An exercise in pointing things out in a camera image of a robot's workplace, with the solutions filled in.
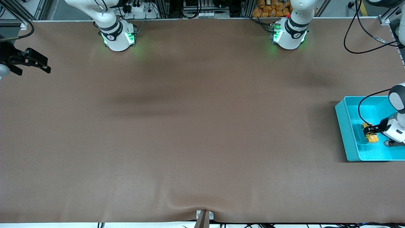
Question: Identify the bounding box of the white terminal strip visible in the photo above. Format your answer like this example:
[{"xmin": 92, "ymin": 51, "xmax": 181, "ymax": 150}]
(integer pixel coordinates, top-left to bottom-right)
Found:
[{"xmin": 184, "ymin": 11, "xmax": 230, "ymax": 19}]

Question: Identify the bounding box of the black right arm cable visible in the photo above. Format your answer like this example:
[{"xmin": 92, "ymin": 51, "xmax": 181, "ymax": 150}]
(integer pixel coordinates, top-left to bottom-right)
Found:
[{"xmin": 0, "ymin": 19, "xmax": 34, "ymax": 41}]

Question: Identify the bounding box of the orange toy pile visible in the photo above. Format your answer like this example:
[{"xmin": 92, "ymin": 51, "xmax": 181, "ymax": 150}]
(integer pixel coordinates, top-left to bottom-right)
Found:
[{"xmin": 252, "ymin": 0, "xmax": 293, "ymax": 18}]

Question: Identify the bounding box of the aluminium frame post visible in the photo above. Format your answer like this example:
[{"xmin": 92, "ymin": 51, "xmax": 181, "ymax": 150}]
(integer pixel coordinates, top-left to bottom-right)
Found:
[
  {"xmin": 0, "ymin": 0, "xmax": 48, "ymax": 28},
  {"xmin": 379, "ymin": 0, "xmax": 405, "ymax": 67}
]

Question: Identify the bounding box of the yellow beetle toy car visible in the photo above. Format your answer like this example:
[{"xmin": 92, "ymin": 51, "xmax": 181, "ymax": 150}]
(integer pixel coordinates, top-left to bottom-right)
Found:
[{"xmin": 362, "ymin": 122, "xmax": 379, "ymax": 143}]

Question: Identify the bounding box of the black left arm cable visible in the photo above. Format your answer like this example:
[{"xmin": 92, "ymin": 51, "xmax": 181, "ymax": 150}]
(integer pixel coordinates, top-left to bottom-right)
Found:
[{"xmin": 344, "ymin": 0, "xmax": 405, "ymax": 127}]

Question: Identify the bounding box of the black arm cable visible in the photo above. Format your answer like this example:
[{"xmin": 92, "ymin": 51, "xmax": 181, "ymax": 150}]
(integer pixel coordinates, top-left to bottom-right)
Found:
[
  {"xmin": 0, "ymin": 19, "xmax": 34, "ymax": 41},
  {"xmin": 344, "ymin": 0, "xmax": 405, "ymax": 127}
]

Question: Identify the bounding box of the teal plastic bin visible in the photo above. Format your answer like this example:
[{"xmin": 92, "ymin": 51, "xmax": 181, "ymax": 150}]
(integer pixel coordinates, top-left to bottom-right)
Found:
[{"xmin": 335, "ymin": 96, "xmax": 405, "ymax": 162}]

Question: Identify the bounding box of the white power strip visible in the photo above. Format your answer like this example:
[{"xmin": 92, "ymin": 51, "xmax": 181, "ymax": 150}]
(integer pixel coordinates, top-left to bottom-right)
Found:
[{"xmin": 126, "ymin": 3, "xmax": 159, "ymax": 19}]

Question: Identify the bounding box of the brown table mat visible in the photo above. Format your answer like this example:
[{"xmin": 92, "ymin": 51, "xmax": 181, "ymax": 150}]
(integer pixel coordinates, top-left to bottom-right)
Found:
[{"xmin": 0, "ymin": 17, "xmax": 405, "ymax": 224}]

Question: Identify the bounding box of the metal table clamp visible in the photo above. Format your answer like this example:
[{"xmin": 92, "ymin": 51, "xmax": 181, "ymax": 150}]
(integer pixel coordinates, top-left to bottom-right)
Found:
[{"xmin": 195, "ymin": 209, "xmax": 215, "ymax": 228}]

